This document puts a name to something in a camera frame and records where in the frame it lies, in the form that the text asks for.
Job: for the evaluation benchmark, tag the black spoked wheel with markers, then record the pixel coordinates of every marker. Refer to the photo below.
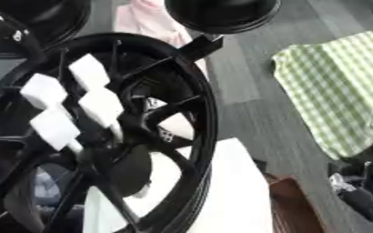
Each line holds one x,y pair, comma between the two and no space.
196,100

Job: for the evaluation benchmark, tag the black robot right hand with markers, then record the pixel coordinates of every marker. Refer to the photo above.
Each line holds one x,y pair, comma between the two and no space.
360,198

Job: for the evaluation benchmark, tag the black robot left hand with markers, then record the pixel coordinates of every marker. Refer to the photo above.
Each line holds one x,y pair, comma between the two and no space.
6,36

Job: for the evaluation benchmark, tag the white pin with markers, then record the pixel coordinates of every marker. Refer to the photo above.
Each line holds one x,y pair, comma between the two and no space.
100,106
54,129
89,72
43,91

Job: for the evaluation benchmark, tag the black round wheel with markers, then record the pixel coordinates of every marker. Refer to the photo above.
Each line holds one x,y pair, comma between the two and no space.
221,15
62,18

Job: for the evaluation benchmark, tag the white board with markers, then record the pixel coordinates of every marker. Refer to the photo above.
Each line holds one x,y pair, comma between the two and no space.
232,188

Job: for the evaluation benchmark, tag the pink cloth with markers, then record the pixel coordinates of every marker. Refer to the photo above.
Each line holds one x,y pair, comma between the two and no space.
147,18

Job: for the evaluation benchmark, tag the brown wooden box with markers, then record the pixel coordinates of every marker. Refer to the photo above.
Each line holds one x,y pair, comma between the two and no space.
293,206

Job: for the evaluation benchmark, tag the black wheel stand bracket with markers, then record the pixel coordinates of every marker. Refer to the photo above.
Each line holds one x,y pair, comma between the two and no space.
201,47

